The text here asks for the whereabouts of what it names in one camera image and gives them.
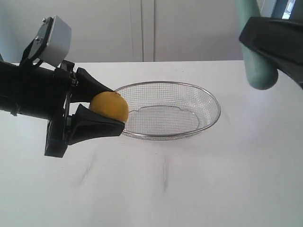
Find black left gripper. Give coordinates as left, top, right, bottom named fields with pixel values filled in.
left=14, top=60, right=126, bottom=158

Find oval wire mesh basket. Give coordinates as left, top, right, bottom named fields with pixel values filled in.
left=116, top=81, right=221, bottom=140

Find yellow lemon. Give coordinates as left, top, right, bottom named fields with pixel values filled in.
left=89, top=91, right=129, bottom=122

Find window with dark frame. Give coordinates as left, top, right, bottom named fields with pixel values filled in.
left=259, top=0, right=303, bottom=21

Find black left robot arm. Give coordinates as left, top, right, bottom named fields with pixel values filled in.
left=0, top=61, right=125, bottom=157

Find white cabinet doors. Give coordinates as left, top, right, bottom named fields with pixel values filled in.
left=0, top=0, right=242, bottom=62

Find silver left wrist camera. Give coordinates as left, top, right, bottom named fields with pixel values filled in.
left=20, top=16, right=72, bottom=67

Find teal handled vegetable peeler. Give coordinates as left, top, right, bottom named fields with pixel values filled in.
left=235, top=0, right=278, bottom=90

